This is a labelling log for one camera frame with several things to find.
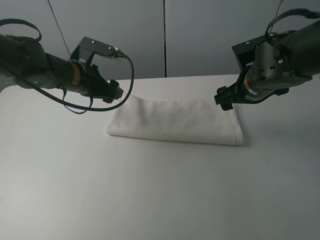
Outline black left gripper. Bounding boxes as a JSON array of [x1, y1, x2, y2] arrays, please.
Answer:
[[79, 66, 124, 103]]

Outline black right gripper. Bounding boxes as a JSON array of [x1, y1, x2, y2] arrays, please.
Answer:
[[214, 78, 250, 111]]

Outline white terry towel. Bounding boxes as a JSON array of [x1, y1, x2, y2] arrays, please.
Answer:
[[106, 95, 244, 145]]

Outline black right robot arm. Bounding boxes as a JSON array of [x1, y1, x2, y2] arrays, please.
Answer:
[[214, 21, 320, 111]]

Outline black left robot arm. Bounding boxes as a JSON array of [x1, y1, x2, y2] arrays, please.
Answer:
[[0, 35, 124, 103]]

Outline black left camera cable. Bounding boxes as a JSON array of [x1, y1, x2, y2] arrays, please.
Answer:
[[0, 18, 135, 115]]

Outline black camera cable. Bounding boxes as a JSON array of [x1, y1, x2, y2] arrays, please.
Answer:
[[0, 18, 135, 115], [264, 8, 320, 42]]

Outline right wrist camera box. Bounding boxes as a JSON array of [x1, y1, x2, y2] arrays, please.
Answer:
[[231, 35, 265, 72]]

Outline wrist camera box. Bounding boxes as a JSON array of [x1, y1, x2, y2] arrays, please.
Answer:
[[231, 35, 265, 72], [70, 36, 127, 67]]

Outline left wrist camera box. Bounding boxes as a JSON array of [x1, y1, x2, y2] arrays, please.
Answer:
[[70, 36, 127, 67]]

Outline black right camera cable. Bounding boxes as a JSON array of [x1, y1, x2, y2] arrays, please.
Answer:
[[264, 8, 320, 42]]

